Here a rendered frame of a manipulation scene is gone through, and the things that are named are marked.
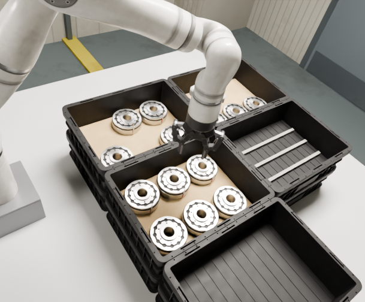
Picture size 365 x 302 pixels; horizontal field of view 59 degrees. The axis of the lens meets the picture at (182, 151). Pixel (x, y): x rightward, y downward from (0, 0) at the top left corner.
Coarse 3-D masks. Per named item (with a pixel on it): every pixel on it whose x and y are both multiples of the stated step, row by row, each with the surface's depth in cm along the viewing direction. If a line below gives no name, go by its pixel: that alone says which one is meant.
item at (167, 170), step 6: (168, 168) 101; (174, 168) 101; (180, 168) 101; (162, 174) 99; (180, 174) 100; (186, 174) 100; (162, 180) 97; (186, 180) 99; (162, 186) 96; (168, 186) 96; (174, 186) 96; (180, 186) 97; (186, 186) 97; (168, 192) 95; (174, 192) 95; (180, 192) 95
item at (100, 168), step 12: (144, 84) 116; (168, 84) 118; (96, 96) 107; (108, 96) 109; (180, 96) 114; (84, 144) 93; (168, 144) 98; (96, 156) 91; (132, 156) 93; (96, 168) 90; (108, 168) 88
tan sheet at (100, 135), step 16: (80, 128) 110; (96, 128) 111; (112, 128) 113; (144, 128) 115; (160, 128) 116; (96, 144) 107; (112, 144) 108; (128, 144) 109; (144, 144) 110; (160, 144) 111
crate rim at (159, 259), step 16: (176, 144) 99; (224, 144) 102; (144, 160) 92; (240, 160) 99; (256, 176) 95; (112, 192) 85; (272, 192) 92; (128, 208) 81; (224, 224) 83; (144, 240) 76; (192, 240) 78; (160, 256) 74
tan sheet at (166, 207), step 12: (216, 180) 105; (228, 180) 105; (192, 192) 100; (204, 192) 101; (168, 204) 96; (180, 204) 96; (144, 216) 92; (156, 216) 92; (180, 216) 94; (144, 228) 89
